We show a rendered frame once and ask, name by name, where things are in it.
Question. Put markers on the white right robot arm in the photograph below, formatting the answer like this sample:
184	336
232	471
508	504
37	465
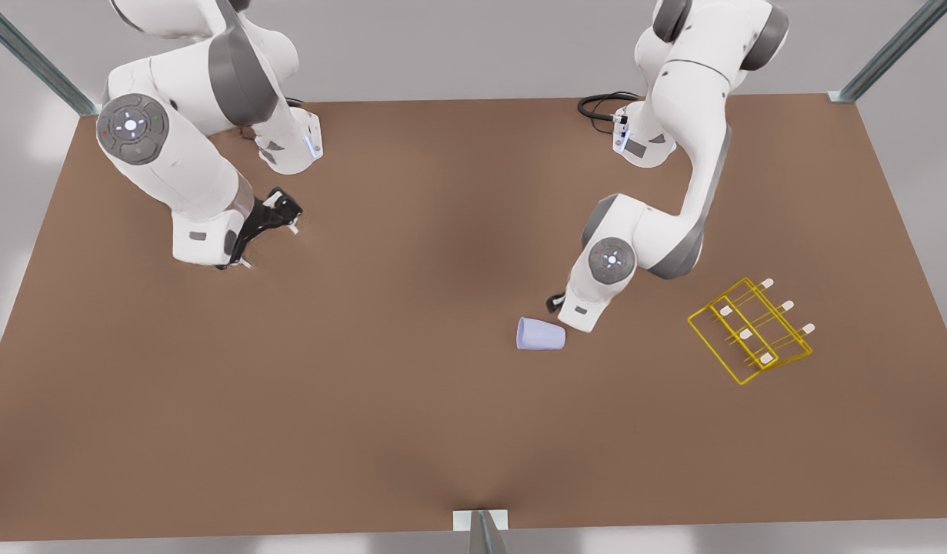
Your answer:
188	115

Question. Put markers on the silver frame post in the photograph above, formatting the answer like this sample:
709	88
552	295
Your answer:
35	58
888	54
482	532

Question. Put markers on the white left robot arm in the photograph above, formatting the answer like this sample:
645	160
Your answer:
673	92

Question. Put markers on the lavender cup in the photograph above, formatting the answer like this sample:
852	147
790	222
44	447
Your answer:
540	335

